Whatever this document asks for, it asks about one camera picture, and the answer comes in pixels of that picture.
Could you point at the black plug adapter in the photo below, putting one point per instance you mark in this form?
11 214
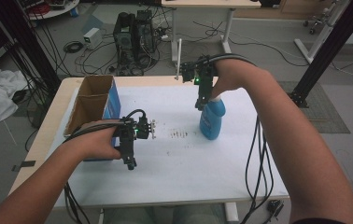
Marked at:
274 207

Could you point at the thin white rod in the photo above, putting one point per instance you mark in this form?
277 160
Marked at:
179 59

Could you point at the blue cardboard box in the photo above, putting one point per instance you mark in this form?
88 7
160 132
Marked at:
92 102

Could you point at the person's right hand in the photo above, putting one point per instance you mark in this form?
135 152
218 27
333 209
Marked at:
233 76

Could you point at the black tape strip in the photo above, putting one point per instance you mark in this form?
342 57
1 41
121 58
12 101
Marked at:
24 165

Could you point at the round white table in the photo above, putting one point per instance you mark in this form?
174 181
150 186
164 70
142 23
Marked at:
58 11

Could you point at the small white box device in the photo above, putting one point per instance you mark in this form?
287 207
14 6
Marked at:
92 38

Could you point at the black metal frame post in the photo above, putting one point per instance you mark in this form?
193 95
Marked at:
330 49
28 40

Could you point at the white-legged background desk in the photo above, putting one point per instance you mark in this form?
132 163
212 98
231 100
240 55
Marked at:
210 3

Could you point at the grey floor mat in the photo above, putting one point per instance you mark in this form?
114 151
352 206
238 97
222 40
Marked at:
324 109

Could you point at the white table cover sheet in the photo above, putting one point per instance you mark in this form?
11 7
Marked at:
177 174

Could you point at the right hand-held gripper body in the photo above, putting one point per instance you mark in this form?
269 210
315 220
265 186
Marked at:
205 73

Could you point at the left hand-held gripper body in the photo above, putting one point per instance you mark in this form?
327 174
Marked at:
128 137

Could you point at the person's left hand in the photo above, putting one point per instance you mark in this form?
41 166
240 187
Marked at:
98 141

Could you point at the white metal stand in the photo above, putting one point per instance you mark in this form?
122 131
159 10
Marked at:
321 37

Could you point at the person's dark clothing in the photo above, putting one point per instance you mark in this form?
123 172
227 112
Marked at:
317 222

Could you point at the blue plastic bottle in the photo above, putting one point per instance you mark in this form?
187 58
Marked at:
212 121

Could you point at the light wooden table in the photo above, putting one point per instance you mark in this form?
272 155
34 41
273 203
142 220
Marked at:
56 102

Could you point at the office chair wheel base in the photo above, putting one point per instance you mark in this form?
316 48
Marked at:
313 25

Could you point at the black computer tower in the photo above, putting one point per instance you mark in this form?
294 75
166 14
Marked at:
145 31
124 40

